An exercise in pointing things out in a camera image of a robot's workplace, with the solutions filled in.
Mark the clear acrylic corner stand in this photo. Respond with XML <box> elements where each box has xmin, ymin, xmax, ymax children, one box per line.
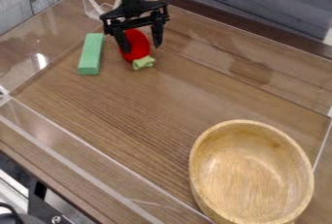
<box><xmin>82</xmin><ymin>0</ymin><xmax>122</xmax><ymax>21</ymax></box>

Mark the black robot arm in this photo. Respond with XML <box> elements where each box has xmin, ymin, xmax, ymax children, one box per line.
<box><xmin>101</xmin><ymin>0</ymin><xmax>171</xmax><ymax>53</ymax></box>

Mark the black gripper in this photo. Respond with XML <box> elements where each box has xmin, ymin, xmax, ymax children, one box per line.
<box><xmin>101</xmin><ymin>1</ymin><xmax>171</xmax><ymax>53</ymax></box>

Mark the clear acrylic tray barrier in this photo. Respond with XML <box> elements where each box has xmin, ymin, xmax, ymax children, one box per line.
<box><xmin>0</xmin><ymin>0</ymin><xmax>332</xmax><ymax>224</ymax></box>

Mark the green rectangular block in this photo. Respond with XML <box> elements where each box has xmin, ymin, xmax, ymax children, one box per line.
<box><xmin>78</xmin><ymin>33</ymin><xmax>105</xmax><ymax>76</ymax></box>

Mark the wooden bowl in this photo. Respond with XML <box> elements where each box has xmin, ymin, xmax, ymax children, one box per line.
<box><xmin>188</xmin><ymin>119</ymin><xmax>314</xmax><ymax>224</ymax></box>

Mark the black cable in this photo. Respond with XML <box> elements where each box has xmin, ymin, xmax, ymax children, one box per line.
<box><xmin>0</xmin><ymin>202</ymin><xmax>25</xmax><ymax>224</ymax></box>

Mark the red plush strawberry toy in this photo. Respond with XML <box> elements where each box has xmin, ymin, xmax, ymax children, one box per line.
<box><xmin>121</xmin><ymin>29</ymin><xmax>156</xmax><ymax>70</ymax></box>

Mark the black table leg bracket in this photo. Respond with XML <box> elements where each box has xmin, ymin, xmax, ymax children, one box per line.
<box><xmin>27</xmin><ymin>181</ymin><xmax>74</xmax><ymax>224</ymax></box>

